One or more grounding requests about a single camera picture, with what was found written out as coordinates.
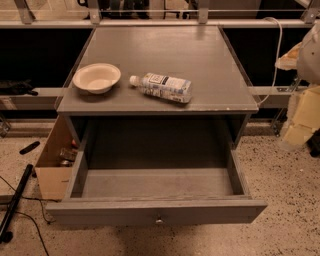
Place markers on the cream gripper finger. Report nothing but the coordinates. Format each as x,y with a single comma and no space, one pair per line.
303,118
288,61

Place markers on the clear blue-labelled plastic bottle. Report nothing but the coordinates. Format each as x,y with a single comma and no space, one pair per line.
164,87

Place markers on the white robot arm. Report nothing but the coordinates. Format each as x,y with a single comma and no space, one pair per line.
308,63

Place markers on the grey wooden drawer cabinet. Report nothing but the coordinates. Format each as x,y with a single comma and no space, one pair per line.
196,53

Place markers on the small metal drawer knob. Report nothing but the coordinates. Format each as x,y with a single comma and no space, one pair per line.
159,221

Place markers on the open grey top drawer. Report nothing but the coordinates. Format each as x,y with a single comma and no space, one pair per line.
130,171

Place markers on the white paper bowl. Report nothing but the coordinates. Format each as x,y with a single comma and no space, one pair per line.
96,78

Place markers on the glass jar in box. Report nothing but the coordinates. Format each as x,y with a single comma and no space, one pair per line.
68,154

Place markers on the brown cardboard box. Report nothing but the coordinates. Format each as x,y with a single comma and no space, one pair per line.
53,173

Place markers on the small black bar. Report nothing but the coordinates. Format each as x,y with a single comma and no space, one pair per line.
29,148

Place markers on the black pole on floor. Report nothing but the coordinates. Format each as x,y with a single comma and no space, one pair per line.
5,234

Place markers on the grey metal frame rail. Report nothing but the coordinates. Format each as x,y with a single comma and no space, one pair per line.
62,13

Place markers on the black cloth on rail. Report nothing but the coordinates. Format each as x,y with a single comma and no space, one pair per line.
21,87

